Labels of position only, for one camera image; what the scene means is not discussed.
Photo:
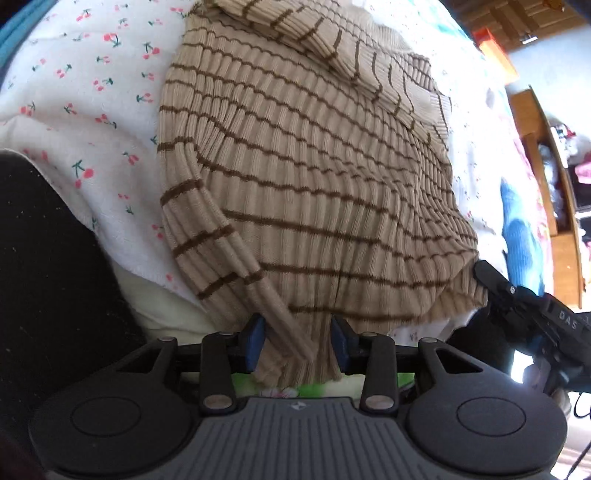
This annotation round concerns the blue fleece cloth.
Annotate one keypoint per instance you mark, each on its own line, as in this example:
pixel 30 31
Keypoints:
pixel 11 32

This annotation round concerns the wooden desk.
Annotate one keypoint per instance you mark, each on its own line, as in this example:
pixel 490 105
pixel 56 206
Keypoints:
pixel 526 110

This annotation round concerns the blue knit cloth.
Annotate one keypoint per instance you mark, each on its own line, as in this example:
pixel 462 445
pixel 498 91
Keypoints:
pixel 521 240

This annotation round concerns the person's black clothing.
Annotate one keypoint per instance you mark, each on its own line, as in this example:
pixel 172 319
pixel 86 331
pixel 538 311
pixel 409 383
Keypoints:
pixel 55 277

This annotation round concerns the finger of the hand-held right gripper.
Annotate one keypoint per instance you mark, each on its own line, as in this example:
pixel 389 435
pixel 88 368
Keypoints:
pixel 494 277

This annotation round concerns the beige brown-striped knit sweater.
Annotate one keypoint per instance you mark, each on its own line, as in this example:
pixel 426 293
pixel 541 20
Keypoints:
pixel 300 184

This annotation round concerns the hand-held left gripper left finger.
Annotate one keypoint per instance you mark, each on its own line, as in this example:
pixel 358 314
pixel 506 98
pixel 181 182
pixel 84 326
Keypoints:
pixel 254 345

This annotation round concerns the cream bed padding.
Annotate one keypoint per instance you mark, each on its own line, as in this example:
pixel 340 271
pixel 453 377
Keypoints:
pixel 157 309

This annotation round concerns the orange box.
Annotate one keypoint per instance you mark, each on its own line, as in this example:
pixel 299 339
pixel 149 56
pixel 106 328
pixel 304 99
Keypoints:
pixel 496 55

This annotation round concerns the white cherry-print bed sheet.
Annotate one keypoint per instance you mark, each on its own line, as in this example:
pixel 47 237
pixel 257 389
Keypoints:
pixel 92 115

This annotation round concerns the plush toy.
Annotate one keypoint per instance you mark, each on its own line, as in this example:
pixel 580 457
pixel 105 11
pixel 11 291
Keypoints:
pixel 572 143

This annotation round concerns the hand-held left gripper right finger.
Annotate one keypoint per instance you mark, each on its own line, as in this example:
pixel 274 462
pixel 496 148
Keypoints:
pixel 340 345

